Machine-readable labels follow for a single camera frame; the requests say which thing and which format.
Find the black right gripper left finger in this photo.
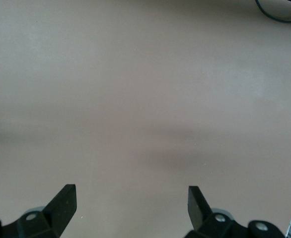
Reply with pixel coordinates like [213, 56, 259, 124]
[0, 184, 77, 238]

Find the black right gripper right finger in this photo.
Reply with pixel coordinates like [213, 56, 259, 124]
[185, 186, 287, 238]

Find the brown table cover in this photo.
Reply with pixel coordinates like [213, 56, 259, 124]
[0, 0, 291, 238]

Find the black curved cable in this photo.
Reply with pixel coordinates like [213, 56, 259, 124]
[254, 0, 291, 23]

